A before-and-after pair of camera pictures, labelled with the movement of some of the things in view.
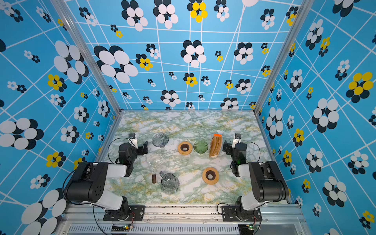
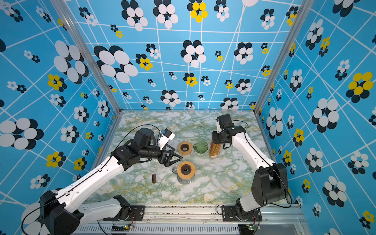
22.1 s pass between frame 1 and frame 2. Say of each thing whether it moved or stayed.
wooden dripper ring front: moved
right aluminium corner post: stayed
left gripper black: moved
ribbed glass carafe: moved
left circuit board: stayed
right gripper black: moved
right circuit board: stayed
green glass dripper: stayed
